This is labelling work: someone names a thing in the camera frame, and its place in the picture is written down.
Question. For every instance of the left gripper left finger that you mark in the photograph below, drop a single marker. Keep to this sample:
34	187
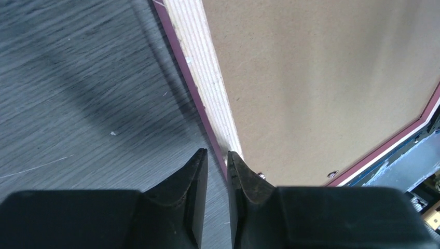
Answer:
169	215

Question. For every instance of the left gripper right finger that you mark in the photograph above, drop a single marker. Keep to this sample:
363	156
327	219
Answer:
265	216

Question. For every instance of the pink wooden picture frame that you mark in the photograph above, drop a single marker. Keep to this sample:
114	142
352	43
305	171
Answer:
202	79

